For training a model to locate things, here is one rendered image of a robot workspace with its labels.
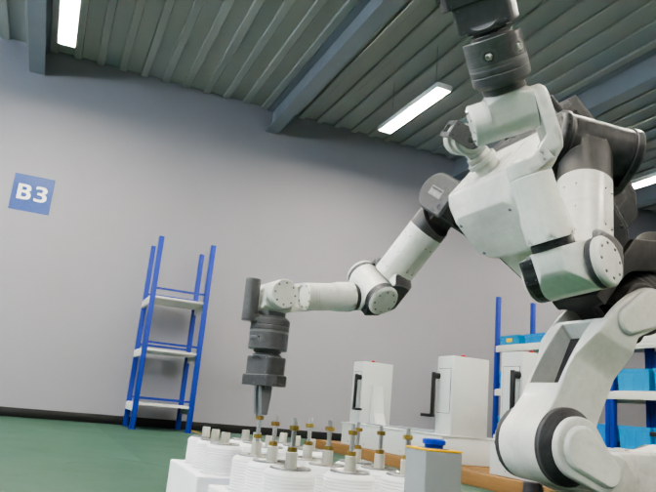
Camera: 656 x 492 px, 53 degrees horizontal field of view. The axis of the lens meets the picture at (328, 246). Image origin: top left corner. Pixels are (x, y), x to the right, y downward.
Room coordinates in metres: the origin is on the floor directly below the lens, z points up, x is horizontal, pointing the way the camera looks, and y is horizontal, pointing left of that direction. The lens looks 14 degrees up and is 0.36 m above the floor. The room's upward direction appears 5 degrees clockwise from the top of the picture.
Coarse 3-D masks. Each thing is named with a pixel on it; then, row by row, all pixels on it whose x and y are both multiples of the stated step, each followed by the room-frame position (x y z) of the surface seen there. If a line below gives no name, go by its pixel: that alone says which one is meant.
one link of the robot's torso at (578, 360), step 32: (640, 288) 1.33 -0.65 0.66; (576, 320) 1.44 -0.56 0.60; (608, 320) 1.28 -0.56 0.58; (640, 320) 1.30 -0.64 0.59; (544, 352) 1.37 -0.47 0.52; (576, 352) 1.28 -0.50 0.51; (608, 352) 1.29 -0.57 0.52; (544, 384) 1.31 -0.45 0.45; (576, 384) 1.28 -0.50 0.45; (608, 384) 1.31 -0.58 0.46; (512, 416) 1.33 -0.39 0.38; (544, 416) 1.25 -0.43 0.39; (576, 416) 1.25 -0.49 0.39; (512, 448) 1.30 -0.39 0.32; (544, 448) 1.23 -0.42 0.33; (544, 480) 1.28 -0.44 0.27
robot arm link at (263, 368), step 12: (252, 336) 1.44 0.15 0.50; (264, 336) 1.43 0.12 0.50; (276, 336) 1.44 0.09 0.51; (288, 336) 1.47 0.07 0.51; (252, 348) 1.49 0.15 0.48; (264, 348) 1.44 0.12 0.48; (276, 348) 1.44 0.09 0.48; (252, 360) 1.47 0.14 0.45; (264, 360) 1.44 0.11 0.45; (276, 360) 1.44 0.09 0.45; (252, 372) 1.47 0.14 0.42; (264, 372) 1.43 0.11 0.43; (276, 372) 1.44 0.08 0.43; (252, 384) 1.46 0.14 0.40; (264, 384) 1.43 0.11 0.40; (276, 384) 1.42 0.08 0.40
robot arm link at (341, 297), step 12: (360, 276) 1.55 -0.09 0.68; (372, 276) 1.54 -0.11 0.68; (384, 276) 1.56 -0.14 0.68; (324, 288) 1.50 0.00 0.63; (336, 288) 1.52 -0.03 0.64; (348, 288) 1.53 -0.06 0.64; (360, 288) 1.55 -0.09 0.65; (372, 288) 1.52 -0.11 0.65; (324, 300) 1.50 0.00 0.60; (336, 300) 1.52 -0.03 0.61; (348, 300) 1.53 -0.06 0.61; (360, 300) 1.55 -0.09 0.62; (372, 312) 1.56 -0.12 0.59
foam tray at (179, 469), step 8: (176, 464) 1.92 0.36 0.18; (184, 464) 1.90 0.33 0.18; (176, 472) 1.90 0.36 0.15; (184, 472) 1.79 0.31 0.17; (192, 472) 1.71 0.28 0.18; (200, 472) 1.72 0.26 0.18; (168, 480) 2.00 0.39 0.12; (176, 480) 1.89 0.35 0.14; (184, 480) 1.78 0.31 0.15; (192, 480) 1.69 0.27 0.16; (200, 480) 1.66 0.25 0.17; (208, 480) 1.66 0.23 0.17; (216, 480) 1.67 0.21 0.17; (224, 480) 1.68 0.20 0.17; (168, 488) 1.98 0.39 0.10; (176, 488) 1.88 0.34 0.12; (184, 488) 1.77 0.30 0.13; (192, 488) 1.68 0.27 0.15; (200, 488) 1.66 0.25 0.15
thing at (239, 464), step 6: (234, 456) 1.46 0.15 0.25; (240, 456) 1.44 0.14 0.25; (234, 462) 1.45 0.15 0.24; (240, 462) 1.44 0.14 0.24; (246, 462) 1.43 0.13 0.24; (234, 468) 1.45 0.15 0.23; (240, 468) 1.43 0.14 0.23; (234, 474) 1.44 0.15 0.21; (240, 474) 1.43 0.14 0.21; (234, 480) 1.44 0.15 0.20; (240, 480) 1.43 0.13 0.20; (234, 486) 1.44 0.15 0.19; (240, 486) 1.43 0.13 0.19
